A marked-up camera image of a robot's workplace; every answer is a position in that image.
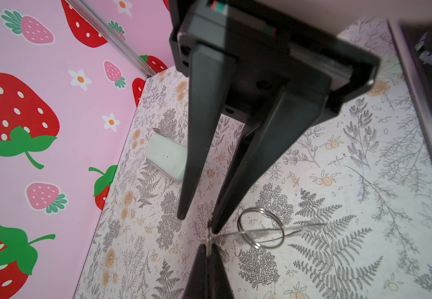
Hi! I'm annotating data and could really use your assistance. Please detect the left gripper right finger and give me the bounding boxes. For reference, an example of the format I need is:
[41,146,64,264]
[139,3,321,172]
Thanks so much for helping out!
[209,254,234,299]

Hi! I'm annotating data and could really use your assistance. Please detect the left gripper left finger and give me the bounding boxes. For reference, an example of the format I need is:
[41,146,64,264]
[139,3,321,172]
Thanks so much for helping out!
[182,244,209,299]

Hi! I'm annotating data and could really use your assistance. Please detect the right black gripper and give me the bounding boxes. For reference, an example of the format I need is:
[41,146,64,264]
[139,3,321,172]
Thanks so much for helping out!
[168,1,380,234]

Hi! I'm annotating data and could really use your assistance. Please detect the pale green glasses case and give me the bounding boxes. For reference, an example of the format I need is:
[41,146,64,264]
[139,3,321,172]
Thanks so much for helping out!
[144,134,187,181]

